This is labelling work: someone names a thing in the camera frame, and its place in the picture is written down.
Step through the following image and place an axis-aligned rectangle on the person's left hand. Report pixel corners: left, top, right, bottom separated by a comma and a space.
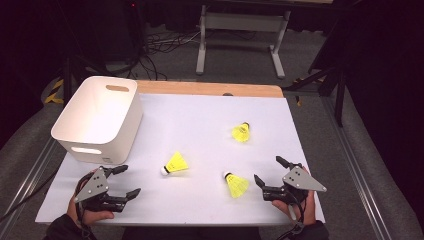
66, 195, 116, 228

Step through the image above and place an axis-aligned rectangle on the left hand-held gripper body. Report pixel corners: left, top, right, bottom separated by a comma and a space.
73, 165, 129, 213

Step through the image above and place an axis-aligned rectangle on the grey metal desk frame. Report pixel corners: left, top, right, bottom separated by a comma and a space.
195, 3, 292, 80

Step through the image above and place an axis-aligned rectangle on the aluminium floor rail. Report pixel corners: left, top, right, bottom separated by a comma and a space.
0, 138, 65, 240
320, 95, 392, 240

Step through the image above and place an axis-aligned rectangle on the right hand-held gripper cable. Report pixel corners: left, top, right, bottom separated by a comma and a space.
275, 191, 307, 240

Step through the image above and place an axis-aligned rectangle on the yellow shuttlecock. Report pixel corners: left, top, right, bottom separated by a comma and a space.
231, 121, 251, 144
222, 171, 250, 200
160, 150, 190, 177

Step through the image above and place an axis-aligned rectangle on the black tripod stand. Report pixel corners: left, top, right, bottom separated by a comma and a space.
62, 54, 113, 105

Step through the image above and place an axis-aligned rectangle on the dark curtain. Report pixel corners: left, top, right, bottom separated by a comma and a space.
344, 0, 424, 221
0, 0, 69, 149

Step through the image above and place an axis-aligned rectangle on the hand-held gripper cable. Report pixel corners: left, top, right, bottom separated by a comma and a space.
74, 173, 93, 239
275, 191, 307, 240

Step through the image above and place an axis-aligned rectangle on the person's dark clothing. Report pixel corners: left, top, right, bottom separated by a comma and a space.
120, 226, 262, 240

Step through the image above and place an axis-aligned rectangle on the bundle of black floor cables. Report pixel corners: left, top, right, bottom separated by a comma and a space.
126, 29, 202, 81

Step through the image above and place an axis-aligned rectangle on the person's right hand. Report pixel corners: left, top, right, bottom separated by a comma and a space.
271, 188, 318, 228

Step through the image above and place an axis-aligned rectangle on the thin black floor cable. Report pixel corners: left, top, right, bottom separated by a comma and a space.
0, 168, 64, 223

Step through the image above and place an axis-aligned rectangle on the yellow black hazard tape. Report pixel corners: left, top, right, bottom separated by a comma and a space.
44, 78, 65, 105

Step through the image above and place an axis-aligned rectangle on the white plastic storage bin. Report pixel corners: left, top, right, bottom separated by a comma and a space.
50, 75, 144, 166

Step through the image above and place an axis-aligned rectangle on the left hand-held gripper cable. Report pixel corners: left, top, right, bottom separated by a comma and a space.
74, 173, 93, 239

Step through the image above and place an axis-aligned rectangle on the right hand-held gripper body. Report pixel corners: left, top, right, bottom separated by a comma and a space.
262, 163, 328, 205

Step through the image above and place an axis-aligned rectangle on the black metal stand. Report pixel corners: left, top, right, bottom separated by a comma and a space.
283, 64, 348, 128

